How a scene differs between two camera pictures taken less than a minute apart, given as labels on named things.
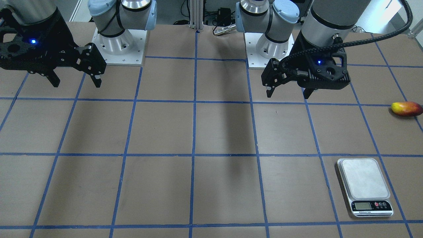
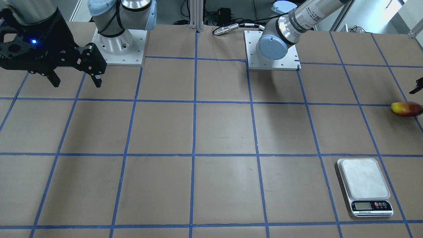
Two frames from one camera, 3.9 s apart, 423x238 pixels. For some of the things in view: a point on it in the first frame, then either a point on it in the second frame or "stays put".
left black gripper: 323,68 -> 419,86
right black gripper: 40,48 stays put
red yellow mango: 406,108 stays put
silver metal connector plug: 229,28 stays put
